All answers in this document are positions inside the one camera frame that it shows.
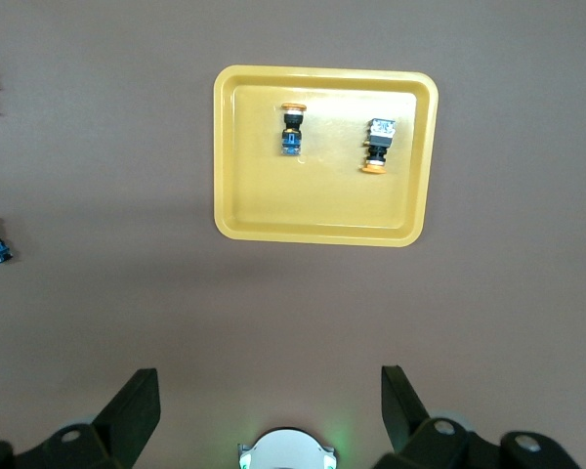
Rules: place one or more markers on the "yellow plastic tray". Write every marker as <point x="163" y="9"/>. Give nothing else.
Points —
<point x="322" y="205"/>

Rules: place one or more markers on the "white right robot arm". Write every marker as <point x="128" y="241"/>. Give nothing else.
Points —
<point x="285" y="449"/>

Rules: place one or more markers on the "yellow mushroom button grey base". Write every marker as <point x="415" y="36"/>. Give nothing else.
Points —
<point x="378" y="146"/>

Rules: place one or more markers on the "brown table cover sheet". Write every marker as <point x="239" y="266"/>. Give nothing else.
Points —
<point x="102" y="317"/>

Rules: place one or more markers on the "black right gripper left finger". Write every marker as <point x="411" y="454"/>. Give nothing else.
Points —
<point x="117" y="430"/>

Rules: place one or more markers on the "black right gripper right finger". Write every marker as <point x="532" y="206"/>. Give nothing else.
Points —
<point x="420" y="439"/>

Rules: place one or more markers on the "yellow mushroom button blue base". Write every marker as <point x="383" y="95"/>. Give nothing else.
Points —
<point x="291" y="141"/>

